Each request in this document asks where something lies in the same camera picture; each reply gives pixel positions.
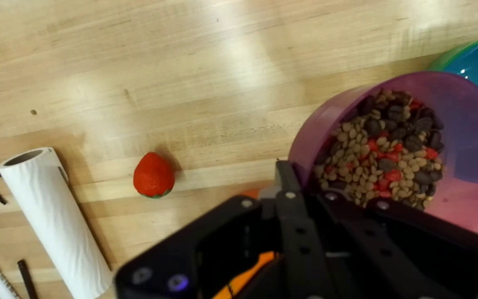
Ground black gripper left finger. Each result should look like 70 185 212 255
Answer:
114 195 275 299

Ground pink plastic bowl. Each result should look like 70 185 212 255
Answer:
289 71 478 232

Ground white paper towel roll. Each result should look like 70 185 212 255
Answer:
0 145 111 299

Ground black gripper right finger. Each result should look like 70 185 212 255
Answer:
275 160 478 299

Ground mixed dry food pieces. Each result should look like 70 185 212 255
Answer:
314 89 445 210

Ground small red tomato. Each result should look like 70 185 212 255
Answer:
133 150 176 197

